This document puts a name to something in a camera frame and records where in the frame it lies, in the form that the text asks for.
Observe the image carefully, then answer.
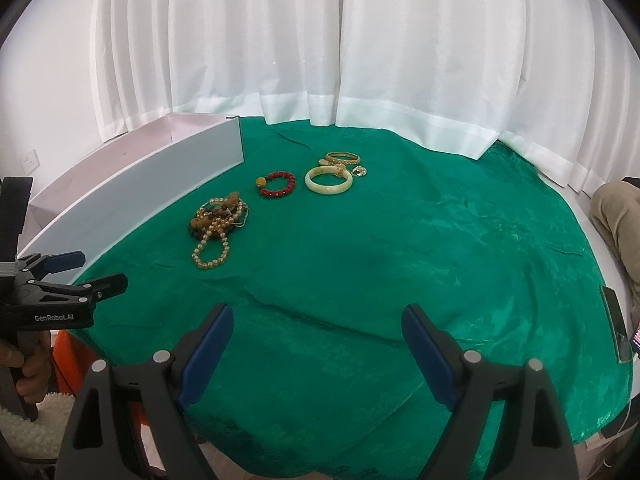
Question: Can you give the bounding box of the person's left hand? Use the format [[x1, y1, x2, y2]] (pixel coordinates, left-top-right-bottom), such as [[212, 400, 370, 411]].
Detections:
[[0, 332, 54, 406]]

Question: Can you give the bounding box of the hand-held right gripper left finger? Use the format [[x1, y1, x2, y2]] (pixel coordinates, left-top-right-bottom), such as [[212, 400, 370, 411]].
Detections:
[[55, 302, 235, 480]]

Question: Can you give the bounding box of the white box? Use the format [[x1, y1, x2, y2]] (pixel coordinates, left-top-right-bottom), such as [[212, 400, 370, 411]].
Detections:
[[17, 112, 246, 287]]

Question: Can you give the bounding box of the red bead bracelet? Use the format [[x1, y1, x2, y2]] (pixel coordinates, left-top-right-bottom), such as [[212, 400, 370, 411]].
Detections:
[[254, 170, 297, 199]]

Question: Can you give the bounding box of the white curtain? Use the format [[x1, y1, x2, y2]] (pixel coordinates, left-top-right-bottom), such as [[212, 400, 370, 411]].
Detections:
[[0, 0, 640, 196]]

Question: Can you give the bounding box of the green velvet cloth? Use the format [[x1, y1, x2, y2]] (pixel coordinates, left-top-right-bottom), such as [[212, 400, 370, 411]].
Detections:
[[75, 116, 634, 477]]

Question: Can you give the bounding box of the pearl bead necklace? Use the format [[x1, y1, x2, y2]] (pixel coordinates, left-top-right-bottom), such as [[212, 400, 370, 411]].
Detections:
[[191, 199, 250, 271]]

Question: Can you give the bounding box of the black smartphone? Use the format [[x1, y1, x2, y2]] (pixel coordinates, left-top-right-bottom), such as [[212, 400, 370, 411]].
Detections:
[[598, 284, 634, 364]]

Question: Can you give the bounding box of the small gold chain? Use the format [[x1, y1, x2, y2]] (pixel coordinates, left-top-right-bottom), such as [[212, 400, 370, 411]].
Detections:
[[319, 157, 352, 179]]

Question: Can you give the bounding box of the orange object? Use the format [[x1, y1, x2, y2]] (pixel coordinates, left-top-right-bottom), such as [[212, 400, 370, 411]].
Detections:
[[52, 329, 151, 433]]

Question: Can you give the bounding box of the pale jade bangle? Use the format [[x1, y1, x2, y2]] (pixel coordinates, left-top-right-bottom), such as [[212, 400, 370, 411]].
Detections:
[[304, 165, 352, 195]]

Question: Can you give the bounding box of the person's leg in khaki trousers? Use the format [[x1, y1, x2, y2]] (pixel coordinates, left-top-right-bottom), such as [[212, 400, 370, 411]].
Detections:
[[588, 180, 640, 307]]

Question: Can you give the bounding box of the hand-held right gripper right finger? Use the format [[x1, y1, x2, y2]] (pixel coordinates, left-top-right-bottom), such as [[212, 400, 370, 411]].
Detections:
[[401, 303, 586, 480]]

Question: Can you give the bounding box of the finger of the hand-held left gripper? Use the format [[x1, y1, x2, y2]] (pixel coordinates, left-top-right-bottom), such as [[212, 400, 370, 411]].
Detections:
[[17, 250, 86, 282], [30, 273, 129, 312]]

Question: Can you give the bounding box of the brown wooden bead bracelet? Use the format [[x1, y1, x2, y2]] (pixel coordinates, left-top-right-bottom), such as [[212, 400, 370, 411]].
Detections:
[[188, 191, 247, 239]]

